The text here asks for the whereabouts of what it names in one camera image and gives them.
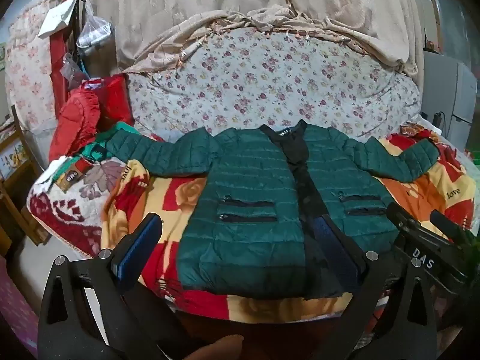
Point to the red hanging cloth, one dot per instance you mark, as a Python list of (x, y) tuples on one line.
[(58, 63)]

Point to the colourful printed blanket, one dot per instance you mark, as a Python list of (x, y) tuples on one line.
[(168, 195)]

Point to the floral quilt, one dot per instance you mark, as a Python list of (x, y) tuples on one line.
[(262, 75)]

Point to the green puffer jacket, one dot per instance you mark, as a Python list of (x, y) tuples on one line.
[(247, 202)]

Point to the white cloth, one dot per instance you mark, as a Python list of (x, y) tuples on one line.
[(48, 174)]

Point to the person's left hand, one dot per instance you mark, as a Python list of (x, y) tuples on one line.
[(213, 348)]

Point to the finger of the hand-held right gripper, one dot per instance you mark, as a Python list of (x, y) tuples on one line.
[(399, 217), (448, 227)]

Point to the red bag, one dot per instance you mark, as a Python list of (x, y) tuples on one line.
[(114, 97)]

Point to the orange snack packet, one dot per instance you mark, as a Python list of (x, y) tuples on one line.
[(410, 129)]

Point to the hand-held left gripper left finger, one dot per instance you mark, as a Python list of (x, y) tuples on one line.
[(140, 240)]

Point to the red puffer jacket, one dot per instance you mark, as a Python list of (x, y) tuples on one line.
[(75, 120)]

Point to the pink floral cloth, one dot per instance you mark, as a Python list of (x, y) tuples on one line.
[(26, 45)]

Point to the brown packet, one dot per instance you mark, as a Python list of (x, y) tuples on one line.
[(71, 174)]

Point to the red and white patterned blanket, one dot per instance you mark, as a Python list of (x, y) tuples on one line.
[(60, 206)]

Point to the green cloth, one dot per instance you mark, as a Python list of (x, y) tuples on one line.
[(95, 150)]

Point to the wooden cabinet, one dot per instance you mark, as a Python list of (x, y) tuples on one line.
[(11, 150)]

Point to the grey refrigerator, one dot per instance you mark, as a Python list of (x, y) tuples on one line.
[(450, 90)]

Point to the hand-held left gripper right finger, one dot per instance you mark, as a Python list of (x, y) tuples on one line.
[(333, 240)]

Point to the black metal coat stand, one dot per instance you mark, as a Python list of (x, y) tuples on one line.
[(78, 7)]

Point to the small clear plastic bag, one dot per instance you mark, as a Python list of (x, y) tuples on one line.
[(69, 71)]

